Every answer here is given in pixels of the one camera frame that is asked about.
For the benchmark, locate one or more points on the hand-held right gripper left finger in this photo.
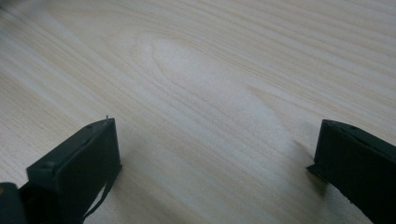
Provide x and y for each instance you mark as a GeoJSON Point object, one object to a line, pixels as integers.
{"type": "Point", "coordinates": [81, 168]}

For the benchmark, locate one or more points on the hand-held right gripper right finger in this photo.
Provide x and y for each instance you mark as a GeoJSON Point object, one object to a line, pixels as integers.
{"type": "Point", "coordinates": [358, 165]}

